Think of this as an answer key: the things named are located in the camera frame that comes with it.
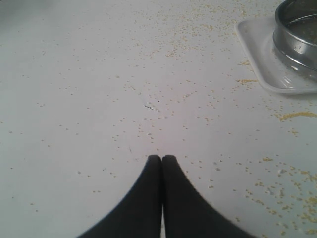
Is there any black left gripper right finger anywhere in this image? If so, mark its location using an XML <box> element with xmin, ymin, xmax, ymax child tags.
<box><xmin>162</xmin><ymin>155</ymin><xmax>253</xmax><ymax>238</ymax></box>

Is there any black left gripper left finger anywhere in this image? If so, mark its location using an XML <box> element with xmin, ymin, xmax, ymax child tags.
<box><xmin>79</xmin><ymin>155</ymin><xmax>162</xmax><ymax>238</ymax></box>

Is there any round stainless steel sieve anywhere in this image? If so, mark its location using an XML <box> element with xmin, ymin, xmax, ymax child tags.
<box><xmin>273</xmin><ymin>0</ymin><xmax>317</xmax><ymax>80</ymax></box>

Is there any white rectangular plastic tray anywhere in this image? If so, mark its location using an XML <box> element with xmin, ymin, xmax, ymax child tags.
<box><xmin>235</xmin><ymin>17</ymin><xmax>317</xmax><ymax>95</ymax></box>

